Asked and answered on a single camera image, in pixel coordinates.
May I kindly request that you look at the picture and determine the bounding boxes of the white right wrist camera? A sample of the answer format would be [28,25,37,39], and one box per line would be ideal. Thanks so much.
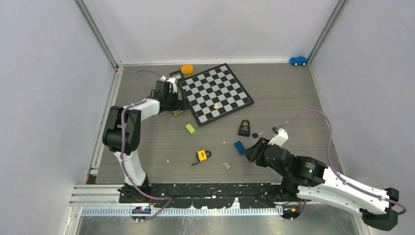
[268,127,289,147]

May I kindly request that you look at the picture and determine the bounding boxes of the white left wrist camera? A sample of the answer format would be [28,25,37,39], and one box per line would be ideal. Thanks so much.
[160,76,178,94]

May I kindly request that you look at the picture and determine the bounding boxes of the yellow padlock black shackle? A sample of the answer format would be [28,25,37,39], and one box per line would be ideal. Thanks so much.
[196,150,211,163]

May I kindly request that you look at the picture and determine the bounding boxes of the small black square tray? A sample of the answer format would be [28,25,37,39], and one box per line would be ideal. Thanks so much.
[169,70,184,79]

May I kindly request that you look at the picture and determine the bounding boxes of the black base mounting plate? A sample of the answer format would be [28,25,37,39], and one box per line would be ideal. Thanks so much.
[117,183,299,209]

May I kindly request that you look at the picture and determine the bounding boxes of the blue toy car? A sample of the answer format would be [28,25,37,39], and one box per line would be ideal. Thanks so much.
[289,56,308,66]

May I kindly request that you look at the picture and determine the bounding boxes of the orange toy block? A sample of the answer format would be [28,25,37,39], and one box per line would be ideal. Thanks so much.
[181,65,194,75]

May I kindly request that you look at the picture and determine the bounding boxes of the silver keys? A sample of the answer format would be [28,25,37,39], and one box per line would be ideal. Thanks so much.
[223,162,231,171]

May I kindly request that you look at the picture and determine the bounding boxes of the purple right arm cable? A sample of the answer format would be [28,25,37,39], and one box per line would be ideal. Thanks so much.
[276,109,407,215]

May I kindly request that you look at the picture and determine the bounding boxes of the black head key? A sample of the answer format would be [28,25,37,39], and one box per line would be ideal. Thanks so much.
[252,132,264,139]

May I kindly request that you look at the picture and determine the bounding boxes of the green toy block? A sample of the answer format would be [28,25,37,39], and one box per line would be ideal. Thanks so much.
[185,123,196,135]

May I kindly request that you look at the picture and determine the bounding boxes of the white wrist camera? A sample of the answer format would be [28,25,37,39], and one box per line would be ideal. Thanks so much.
[160,76,178,94]
[268,127,289,147]

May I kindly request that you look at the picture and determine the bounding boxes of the blue toy brick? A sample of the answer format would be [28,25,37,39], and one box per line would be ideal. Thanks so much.
[233,141,245,156]

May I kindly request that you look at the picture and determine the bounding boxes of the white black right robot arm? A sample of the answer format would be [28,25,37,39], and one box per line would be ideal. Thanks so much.
[243,138,399,231]

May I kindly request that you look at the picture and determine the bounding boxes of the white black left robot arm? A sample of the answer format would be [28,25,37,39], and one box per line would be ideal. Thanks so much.
[102,77,187,203]

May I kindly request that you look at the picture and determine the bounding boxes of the black white chessboard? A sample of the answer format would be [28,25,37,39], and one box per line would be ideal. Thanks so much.
[178,63,254,126]

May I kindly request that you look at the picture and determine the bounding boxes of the small brass padlock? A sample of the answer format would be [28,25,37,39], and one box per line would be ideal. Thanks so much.
[171,110,182,117]

